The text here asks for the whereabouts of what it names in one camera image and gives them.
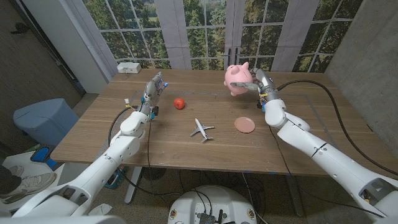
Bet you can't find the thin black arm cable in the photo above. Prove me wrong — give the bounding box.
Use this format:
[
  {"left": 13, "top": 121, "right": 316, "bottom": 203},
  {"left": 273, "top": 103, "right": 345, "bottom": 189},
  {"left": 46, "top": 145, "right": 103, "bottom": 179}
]
[
  {"left": 267, "top": 126, "right": 293, "bottom": 177},
  {"left": 118, "top": 119, "right": 183, "bottom": 198}
]

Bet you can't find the blue and black object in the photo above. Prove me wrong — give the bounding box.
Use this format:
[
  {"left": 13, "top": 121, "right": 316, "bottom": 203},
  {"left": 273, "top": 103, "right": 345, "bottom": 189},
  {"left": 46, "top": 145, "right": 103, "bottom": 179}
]
[{"left": 30, "top": 146, "right": 58, "bottom": 170}]

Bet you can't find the crumpled white paper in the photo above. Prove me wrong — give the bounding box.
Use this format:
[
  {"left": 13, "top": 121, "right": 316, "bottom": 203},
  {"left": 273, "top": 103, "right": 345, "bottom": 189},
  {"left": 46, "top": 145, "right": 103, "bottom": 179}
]
[{"left": 88, "top": 203, "right": 113, "bottom": 217}]

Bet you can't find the pink round plate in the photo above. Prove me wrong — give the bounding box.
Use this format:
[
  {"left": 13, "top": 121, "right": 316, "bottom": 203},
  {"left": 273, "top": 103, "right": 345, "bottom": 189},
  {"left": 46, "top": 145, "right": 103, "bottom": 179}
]
[{"left": 234, "top": 116, "right": 256, "bottom": 134}]

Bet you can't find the white sneaker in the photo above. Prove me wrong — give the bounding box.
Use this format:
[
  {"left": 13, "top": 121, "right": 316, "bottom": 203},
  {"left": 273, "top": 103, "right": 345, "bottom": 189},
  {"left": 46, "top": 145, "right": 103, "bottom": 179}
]
[
  {"left": 0, "top": 172, "right": 57, "bottom": 200},
  {"left": 6, "top": 165, "right": 25, "bottom": 178}
]

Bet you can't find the teal basket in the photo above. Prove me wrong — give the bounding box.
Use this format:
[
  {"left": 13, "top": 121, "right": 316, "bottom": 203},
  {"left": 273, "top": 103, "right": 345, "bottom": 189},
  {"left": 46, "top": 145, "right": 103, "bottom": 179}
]
[{"left": 104, "top": 166, "right": 127, "bottom": 190}]

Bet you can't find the white robot torso base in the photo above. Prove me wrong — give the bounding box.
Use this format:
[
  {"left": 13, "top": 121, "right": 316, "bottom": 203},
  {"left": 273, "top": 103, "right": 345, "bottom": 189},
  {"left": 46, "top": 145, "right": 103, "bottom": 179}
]
[{"left": 167, "top": 185, "right": 258, "bottom": 224}]

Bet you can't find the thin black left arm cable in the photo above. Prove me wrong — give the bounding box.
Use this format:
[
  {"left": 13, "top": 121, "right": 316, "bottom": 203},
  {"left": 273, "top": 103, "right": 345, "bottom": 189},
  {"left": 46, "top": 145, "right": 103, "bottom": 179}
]
[{"left": 118, "top": 119, "right": 183, "bottom": 198}]

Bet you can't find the printed window backdrop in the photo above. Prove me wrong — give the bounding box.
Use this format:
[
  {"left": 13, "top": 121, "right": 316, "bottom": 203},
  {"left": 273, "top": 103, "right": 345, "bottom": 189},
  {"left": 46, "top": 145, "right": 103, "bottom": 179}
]
[{"left": 63, "top": 0, "right": 364, "bottom": 74}]

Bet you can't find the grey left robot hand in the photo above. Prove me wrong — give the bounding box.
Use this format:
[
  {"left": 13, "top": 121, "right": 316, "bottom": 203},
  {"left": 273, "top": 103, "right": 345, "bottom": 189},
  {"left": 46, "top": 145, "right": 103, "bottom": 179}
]
[{"left": 138, "top": 72, "right": 169, "bottom": 121}]

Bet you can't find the blue-grey bin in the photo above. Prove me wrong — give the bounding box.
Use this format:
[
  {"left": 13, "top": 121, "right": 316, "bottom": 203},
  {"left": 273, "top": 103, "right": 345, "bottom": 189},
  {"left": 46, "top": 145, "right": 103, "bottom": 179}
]
[{"left": 12, "top": 98, "right": 80, "bottom": 147}]

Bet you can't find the dark trouser leg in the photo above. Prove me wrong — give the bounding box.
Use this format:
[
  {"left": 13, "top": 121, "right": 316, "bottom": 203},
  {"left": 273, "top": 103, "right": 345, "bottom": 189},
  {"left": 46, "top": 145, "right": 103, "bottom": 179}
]
[{"left": 0, "top": 167, "right": 22, "bottom": 195}]

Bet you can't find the grey table leg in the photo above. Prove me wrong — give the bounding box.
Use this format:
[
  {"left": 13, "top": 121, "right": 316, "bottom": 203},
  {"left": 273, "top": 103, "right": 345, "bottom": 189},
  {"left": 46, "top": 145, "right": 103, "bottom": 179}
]
[{"left": 284, "top": 174, "right": 305, "bottom": 218}]

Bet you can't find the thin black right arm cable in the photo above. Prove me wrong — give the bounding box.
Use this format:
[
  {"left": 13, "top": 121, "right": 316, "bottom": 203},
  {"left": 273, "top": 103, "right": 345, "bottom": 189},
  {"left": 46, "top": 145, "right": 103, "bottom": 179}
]
[{"left": 267, "top": 126, "right": 293, "bottom": 177}]

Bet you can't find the white plastic box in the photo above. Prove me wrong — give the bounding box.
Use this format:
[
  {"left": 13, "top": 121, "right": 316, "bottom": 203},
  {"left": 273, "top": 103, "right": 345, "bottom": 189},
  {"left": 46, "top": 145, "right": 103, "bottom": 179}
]
[{"left": 116, "top": 62, "right": 142, "bottom": 75}]

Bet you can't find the grey tape outline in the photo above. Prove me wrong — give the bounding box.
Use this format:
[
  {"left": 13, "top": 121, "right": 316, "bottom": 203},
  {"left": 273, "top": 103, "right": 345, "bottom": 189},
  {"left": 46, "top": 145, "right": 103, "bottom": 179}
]
[{"left": 95, "top": 90, "right": 349, "bottom": 166}]

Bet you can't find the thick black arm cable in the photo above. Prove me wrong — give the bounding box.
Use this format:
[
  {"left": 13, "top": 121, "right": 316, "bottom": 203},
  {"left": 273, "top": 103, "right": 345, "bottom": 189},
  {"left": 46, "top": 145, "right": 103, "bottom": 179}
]
[
  {"left": 276, "top": 79, "right": 398, "bottom": 177},
  {"left": 108, "top": 106, "right": 138, "bottom": 147}
]

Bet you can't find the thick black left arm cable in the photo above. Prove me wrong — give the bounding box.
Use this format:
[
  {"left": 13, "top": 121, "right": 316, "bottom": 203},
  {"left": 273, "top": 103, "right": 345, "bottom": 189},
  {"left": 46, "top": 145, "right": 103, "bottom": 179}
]
[{"left": 108, "top": 106, "right": 138, "bottom": 147}]

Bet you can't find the pink plastic piggy bank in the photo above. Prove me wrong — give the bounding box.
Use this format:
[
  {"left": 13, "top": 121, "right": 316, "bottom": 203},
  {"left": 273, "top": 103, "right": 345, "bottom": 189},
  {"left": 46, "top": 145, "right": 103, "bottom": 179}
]
[{"left": 223, "top": 61, "right": 254, "bottom": 96}]

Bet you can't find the white table leg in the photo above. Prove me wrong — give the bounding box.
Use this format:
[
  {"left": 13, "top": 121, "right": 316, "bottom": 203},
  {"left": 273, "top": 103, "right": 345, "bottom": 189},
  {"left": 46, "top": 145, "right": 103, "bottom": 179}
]
[{"left": 124, "top": 166, "right": 143, "bottom": 205}]

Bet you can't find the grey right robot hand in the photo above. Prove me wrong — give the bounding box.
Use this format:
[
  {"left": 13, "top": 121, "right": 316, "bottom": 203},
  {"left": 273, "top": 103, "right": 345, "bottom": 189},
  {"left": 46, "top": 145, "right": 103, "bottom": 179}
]
[{"left": 229, "top": 67, "right": 282, "bottom": 109}]

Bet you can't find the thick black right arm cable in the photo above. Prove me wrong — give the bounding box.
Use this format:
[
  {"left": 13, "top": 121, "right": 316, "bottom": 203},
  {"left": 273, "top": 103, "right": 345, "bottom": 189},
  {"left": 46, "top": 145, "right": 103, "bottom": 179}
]
[{"left": 276, "top": 79, "right": 398, "bottom": 177}]

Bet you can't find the white toy airplane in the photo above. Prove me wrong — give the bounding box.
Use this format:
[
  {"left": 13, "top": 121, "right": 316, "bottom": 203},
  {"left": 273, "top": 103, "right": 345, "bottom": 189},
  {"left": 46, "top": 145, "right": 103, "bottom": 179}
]
[{"left": 190, "top": 118, "right": 215, "bottom": 143}]

